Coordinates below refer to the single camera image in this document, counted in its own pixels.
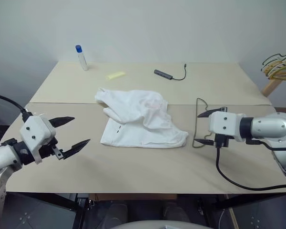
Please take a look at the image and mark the grey USB hub with cable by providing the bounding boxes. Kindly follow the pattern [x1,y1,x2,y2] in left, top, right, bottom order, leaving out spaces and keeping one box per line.
[153,62,188,81]

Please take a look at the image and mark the white bottle with blue cap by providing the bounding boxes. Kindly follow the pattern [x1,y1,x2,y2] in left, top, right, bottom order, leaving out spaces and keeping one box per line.
[75,44,89,72]

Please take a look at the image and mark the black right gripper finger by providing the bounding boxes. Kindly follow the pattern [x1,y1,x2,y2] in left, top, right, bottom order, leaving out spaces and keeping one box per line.
[194,138,216,147]
[197,107,227,118]

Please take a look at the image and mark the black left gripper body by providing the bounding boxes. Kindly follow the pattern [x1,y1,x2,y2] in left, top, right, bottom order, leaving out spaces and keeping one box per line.
[38,136,64,161]

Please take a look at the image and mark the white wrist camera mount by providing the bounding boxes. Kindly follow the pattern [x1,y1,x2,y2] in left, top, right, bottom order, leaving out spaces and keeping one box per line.
[208,111,246,143]
[19,115,57,165]

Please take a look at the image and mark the pale yellow flat piece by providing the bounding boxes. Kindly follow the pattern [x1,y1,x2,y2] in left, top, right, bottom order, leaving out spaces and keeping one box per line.
[105,71,126,81]

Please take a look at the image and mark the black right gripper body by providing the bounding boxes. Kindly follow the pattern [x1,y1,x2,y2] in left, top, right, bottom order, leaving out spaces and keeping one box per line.
[213,133,230,148]

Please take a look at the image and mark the grey robot torso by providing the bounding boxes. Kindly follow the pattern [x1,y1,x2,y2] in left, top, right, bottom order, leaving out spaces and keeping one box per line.
[113,219,192,229]

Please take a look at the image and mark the rack of yellow hangers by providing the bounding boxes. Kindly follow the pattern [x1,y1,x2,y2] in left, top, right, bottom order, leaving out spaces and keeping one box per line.
[260,50,286,72]

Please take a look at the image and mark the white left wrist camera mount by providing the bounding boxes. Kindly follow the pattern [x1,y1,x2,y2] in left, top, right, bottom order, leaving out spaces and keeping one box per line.
[19,115,57,165]

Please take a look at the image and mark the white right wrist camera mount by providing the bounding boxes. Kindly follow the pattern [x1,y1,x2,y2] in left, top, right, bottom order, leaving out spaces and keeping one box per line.
[208,111,246,143]

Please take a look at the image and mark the grey metal plate with screws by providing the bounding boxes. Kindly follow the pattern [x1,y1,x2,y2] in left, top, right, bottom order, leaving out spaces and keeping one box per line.
[1,193,77,229]
[225,193,286,229]

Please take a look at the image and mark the bunch of coloured hangers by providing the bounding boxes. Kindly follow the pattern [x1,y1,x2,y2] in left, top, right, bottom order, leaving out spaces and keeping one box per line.
[264,62,286,81]

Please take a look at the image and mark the white garment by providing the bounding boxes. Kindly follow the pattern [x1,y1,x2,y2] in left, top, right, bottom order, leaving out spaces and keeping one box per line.
[94,87,189,149]

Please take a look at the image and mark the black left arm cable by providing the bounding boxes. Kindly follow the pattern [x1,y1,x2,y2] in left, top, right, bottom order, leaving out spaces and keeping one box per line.
[0,93,33,121]

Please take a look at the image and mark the light wooden stick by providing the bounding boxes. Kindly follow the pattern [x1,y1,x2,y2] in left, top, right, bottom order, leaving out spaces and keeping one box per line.
[228,207,239,229]

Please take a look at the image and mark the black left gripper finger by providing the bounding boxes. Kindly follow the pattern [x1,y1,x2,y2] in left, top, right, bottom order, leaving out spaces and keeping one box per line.
[49,116,76,128]
[62,139,91,160]

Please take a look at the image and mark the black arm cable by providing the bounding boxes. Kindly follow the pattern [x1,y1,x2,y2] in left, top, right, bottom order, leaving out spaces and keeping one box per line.
[215,139,286,191]
[0,93,33,121]

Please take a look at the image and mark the olive wire hanger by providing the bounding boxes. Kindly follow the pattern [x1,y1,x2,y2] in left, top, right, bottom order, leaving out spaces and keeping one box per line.
[191,97,216,149]

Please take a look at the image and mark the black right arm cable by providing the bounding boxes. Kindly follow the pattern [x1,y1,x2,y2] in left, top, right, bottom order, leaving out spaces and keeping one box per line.
[215,139,286,191]

